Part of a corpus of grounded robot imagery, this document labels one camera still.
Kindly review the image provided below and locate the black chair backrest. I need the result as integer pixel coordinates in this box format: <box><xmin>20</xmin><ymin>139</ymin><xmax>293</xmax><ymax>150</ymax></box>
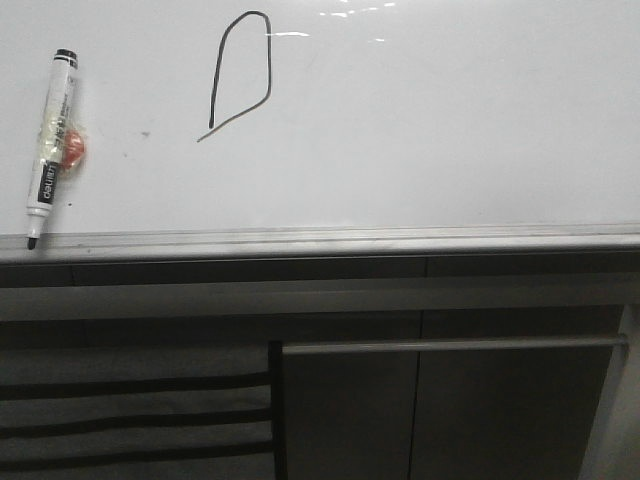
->
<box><xmin>1</xmin><ymin>346</ymin><xmax>288</xmax><ymax>479</ymax></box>

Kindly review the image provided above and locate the white whiteboard with aluminium frame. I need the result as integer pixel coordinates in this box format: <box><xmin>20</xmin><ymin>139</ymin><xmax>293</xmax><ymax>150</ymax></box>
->
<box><xmin>1</xmin><ymin>1</ymin><xmax>639</xmax><ymax>263</ymax></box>

